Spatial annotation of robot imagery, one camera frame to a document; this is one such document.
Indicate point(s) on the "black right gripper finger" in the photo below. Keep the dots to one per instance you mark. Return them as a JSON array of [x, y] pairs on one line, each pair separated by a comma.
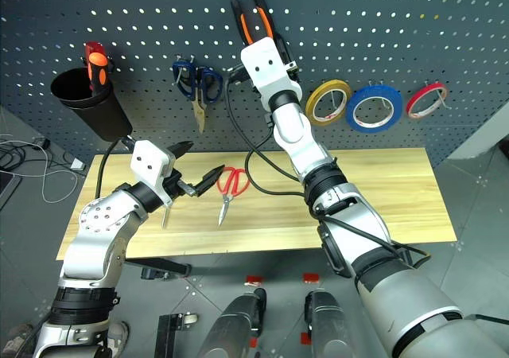
[[282, 49]]

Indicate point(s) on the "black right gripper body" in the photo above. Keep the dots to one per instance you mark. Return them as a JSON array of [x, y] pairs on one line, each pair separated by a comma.
[[292, 71]]

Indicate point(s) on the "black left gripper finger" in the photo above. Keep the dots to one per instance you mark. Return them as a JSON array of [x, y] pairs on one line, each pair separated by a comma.
[[207, 181], [182, 149]]

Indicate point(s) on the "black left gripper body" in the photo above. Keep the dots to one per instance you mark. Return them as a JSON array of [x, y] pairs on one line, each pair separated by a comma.
[[175, 185]]

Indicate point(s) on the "orange and black pliers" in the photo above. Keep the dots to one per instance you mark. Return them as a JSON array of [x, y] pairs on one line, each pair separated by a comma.
[[245, 28]]

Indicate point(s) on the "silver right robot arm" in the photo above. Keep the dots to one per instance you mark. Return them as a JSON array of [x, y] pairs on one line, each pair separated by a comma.
[[296, 131]]

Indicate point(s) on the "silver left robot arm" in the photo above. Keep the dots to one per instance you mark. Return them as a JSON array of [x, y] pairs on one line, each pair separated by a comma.
[[95, 230]]

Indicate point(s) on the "yellow tape roll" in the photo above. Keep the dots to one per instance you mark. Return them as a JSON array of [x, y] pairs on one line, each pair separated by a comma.
[[314, 99]]

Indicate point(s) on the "blue tape roll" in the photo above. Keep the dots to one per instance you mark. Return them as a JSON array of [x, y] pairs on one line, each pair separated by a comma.
[[352, 113]]

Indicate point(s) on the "dark grey perforated pegboard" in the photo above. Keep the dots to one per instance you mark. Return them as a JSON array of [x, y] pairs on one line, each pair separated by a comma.
[[358, 36]]

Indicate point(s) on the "metal pegboard hook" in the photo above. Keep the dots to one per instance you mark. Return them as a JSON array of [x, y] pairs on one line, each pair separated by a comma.
[[385, 102], [440, 95]]

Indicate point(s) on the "red tape roll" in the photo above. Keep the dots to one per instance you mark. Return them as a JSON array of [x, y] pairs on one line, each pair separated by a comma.
[[413, 102]]

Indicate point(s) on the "screwdriver with metal shaft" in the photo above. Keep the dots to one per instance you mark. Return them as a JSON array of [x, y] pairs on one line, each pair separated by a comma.
[[165, 216]]

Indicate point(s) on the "black clamp under table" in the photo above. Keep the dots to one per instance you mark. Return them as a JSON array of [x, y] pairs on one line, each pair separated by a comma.
[[159, 264]]

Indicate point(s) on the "black cup holder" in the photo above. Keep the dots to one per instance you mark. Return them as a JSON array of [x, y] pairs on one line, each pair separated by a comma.
[[99, 115]]

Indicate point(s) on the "grey power adapter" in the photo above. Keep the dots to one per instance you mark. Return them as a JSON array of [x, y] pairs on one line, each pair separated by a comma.
[[78, 164]]

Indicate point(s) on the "red floor marker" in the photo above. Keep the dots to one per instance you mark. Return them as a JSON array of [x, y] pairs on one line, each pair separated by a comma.
[[254, 281], [305, 338], [312, 277]]

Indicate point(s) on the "orange and black screwdriver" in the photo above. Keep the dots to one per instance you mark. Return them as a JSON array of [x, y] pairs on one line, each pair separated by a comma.
[[97, 69]]

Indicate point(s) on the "small black floor device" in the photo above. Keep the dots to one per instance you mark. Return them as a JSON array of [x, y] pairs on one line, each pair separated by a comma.
[[41, 143]]

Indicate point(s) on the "dark grey rounded shape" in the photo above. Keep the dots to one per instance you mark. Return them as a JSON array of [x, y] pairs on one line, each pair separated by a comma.
[[328, 326], [234, 326]]

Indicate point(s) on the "grey shoe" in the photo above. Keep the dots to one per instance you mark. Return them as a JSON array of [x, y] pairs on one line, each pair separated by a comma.
[[18, 338]]

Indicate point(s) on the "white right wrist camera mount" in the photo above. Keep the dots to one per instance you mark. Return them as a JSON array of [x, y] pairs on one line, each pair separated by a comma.
[[264, 65]]

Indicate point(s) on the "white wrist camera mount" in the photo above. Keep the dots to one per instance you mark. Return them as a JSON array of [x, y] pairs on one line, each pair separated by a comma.
[[264, 65], [151, 163]]

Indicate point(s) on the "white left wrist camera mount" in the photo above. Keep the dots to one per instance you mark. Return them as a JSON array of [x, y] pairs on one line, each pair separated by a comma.
[[151, 163]]

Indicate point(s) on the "black metal frame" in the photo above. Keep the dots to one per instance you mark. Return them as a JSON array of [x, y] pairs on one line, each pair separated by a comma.
[[165, 334]]

